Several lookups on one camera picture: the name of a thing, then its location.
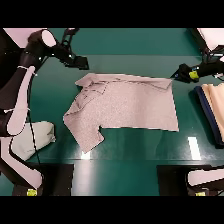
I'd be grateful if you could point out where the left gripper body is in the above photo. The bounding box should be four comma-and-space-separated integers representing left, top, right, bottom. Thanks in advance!
64, 53, 90, 71

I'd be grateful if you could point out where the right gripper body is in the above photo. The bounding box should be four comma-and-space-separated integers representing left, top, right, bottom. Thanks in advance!
176, 63, 201, 84

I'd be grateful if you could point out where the pale pink shirt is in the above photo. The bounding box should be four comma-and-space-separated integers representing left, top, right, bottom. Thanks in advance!
62, 72, 180, 155

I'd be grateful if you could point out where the cream garment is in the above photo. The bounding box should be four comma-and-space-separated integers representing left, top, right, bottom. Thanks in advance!
201, 82, 224, 135

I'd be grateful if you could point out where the navy blue garment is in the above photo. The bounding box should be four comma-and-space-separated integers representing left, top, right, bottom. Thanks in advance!
193, 85, 224, 150

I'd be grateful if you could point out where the white garment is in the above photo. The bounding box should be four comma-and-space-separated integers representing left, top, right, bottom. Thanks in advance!
11, 120, 57, 162

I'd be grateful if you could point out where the black cable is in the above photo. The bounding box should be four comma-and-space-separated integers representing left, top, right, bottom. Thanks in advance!
27, 74, 42, 166

